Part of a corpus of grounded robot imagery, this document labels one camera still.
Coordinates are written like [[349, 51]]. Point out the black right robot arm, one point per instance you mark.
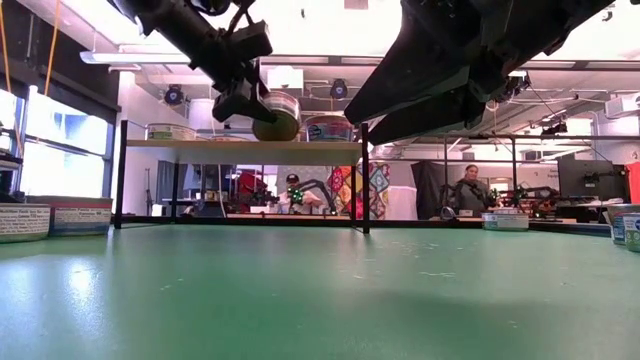
[[575, 20]]

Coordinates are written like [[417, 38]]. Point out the black curtain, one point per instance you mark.
[[430, 182]]

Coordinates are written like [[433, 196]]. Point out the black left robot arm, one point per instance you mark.
[[170, 20]]

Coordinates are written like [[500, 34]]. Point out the red panel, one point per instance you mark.
[[634, 182]]

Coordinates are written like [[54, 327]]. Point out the wooden shelf with black legs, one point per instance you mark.
[[200, 152]]

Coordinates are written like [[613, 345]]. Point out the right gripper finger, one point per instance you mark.
[[435, 117], [415, 85]]

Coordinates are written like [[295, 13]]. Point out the long grey overhead beam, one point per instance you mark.
[[325, 60]]

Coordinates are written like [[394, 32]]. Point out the background black robot arm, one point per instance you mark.
[[530, 197], [315, 186]]

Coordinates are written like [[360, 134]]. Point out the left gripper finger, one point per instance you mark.
[[240, 106]]

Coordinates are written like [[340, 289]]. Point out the bright window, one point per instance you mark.
[[65, 165]]

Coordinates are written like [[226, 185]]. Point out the green table mat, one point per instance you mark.
[[300, 300]]

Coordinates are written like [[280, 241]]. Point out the blue-label can with pull tab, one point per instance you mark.
[[277, 117]]

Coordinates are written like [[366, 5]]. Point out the black background monitor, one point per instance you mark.
[[590, 180]]

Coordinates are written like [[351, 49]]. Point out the white table cover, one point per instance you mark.
[[402, 202]]

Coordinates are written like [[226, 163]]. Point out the person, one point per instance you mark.
[[472, 192], [295, 192]]

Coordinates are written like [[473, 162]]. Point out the black aluminium table frame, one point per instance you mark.
[[570, 228]]

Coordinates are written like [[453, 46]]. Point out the colourful patterned quilt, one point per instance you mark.
[[380, 182]]

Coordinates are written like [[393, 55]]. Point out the white ceiling box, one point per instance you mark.
[[287, 77]]

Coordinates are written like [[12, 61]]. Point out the black metal rack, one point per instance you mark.
[[513, 170]]

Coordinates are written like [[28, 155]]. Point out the white air conditioning unit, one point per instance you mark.
[[622, 105]]

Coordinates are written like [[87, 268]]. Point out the blue-label can with gold lid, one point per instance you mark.
[[614, 222], [329, 129]]

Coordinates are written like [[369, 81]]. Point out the round black ceiling device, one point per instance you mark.
[[339, 89], [173, 95]]

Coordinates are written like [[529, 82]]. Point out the black ceiling-mounted camera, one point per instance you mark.
[[517, 85], [554, 129]]

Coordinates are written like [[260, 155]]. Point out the red background object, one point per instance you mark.
[[250, 185]]

